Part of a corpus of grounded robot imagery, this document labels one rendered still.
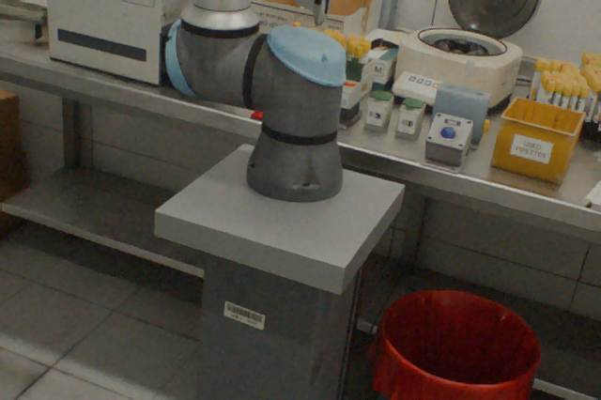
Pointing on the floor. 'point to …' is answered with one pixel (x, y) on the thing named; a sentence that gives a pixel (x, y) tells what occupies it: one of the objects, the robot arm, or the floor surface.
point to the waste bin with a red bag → (453, 349)
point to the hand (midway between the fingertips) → (322, 19)
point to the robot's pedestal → (269, 335)
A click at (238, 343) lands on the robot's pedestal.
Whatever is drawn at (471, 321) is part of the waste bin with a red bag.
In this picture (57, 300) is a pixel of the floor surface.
